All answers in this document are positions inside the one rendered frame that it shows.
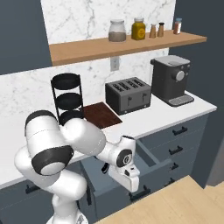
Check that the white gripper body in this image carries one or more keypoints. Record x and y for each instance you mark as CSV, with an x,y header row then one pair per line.
x,y
128,181

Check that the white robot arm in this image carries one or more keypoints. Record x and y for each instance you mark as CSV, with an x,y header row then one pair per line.
x,y
78,137

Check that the open blue-grey drawer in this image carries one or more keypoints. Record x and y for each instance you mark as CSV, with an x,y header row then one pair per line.
x,y
116,201

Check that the blue-grey drawer front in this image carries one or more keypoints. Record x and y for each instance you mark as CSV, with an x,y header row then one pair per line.
x,y
186,175
189,162
191,144
160,135

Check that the dark brown cutting board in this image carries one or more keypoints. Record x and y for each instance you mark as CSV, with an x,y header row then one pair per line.
x,y
100,115

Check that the narrow blue-grey cupboard door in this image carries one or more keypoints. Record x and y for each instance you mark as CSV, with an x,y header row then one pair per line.
x,y
83,210

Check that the grey four-slot toaster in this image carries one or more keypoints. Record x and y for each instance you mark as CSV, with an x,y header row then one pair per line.
x,y
128,96

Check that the black three-tier stand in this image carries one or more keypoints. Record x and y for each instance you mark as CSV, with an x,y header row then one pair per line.
x,y
68,100

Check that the grey coffee machine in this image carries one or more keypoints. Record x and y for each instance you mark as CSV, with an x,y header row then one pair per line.
x,y
167,78

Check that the tall dark blue cupboard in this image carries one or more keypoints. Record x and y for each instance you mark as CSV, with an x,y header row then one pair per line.
x,y
204,73

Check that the glass jar with grey contents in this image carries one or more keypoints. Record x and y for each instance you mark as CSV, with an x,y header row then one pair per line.
x,y
117,30

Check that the brown shaker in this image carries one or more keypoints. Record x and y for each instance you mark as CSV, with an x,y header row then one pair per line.
x,y
160,30
153,32

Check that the yellow jar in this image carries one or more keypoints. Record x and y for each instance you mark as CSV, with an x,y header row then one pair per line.
x,y
138,29

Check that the red spice bottle blue lid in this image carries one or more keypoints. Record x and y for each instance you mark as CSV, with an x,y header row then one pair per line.
x,y
177,26

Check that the white wall socket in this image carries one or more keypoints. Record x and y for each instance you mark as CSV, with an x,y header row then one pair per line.
x,y
114,64

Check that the wooden wall shelf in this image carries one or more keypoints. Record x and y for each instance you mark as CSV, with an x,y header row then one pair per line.
x,y
116,46

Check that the dark blue wall cupboard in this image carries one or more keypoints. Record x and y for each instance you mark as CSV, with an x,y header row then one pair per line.
x,y
20,32

